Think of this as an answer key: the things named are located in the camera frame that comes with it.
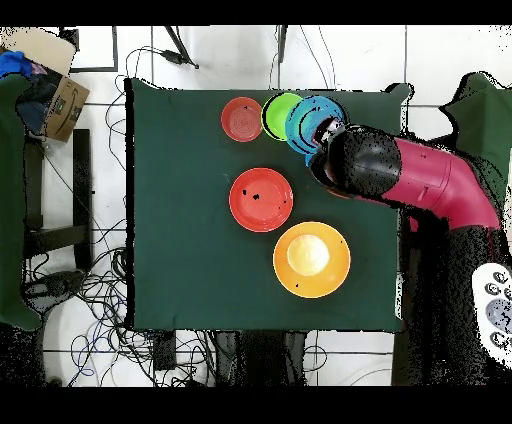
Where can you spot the large orange plastic bowl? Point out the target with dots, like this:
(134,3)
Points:
(312,260)

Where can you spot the small blue plastic bowl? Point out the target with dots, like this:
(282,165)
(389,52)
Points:
(296,128)

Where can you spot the green plastic bowl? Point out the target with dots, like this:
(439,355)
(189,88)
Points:
(276,114)

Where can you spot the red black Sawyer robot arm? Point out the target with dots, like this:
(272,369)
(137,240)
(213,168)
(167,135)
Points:
(432,180)

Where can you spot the wide orange-red shallow bowl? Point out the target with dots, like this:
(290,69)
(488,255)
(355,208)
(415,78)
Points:
(260,204)

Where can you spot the dark green table cloth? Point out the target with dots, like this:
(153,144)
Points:
(180,240)

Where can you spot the small orange-red ringed bowl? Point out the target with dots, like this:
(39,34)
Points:
(242,120)

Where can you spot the small black power box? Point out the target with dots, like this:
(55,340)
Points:
(164,350)

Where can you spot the black tripod leg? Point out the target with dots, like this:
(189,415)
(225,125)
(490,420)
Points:
(180,44)
(282,40)

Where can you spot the black rounded floor base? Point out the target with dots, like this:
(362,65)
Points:
(56,286)

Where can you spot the brown cardboard box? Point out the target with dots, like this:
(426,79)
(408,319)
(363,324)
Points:
(66,108)

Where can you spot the green cloth covered table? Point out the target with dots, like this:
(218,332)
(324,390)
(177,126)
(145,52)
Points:
(10,200)
(488,120)

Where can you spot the blue cloth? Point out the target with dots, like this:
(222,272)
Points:
(14,63)

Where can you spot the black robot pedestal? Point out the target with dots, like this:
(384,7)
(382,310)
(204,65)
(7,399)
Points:
(256,356)

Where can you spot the black chair frame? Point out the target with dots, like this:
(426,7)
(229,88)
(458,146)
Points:
(82,180)

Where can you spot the black metal frame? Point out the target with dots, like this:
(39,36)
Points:
(115,48)

